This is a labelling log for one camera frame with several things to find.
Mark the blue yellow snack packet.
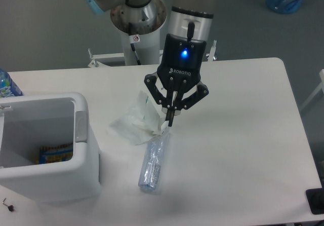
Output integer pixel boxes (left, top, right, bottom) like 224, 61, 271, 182
36, 143, 73, 164

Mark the blue labelled drink bottle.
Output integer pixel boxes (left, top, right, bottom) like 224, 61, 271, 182
1, 68, 23, 98

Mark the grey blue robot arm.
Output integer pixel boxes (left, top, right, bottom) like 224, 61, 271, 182
86, 0, 214, 125

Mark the crushed clear plastic bottle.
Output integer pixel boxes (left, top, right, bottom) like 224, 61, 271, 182
138, 131, 170, 195

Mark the white plastic wrapper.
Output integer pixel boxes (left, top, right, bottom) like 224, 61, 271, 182
107, 91, 168, 145

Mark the white metal base frame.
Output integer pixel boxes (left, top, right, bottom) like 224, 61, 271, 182
88, 40, 218, 68

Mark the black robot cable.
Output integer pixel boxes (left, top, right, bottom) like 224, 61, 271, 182
119, 0, 142, 66

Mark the black device at table edge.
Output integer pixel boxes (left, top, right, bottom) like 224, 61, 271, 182
306, 188, 323, 215

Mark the white plastic trash can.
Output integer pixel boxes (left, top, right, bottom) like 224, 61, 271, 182
1, 92, 101, 202

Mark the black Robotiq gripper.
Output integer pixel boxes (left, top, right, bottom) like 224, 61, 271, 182
144, 33, 209, 127

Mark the white furniture leg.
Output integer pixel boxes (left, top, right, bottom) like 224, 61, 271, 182
299, 69, 323, 115

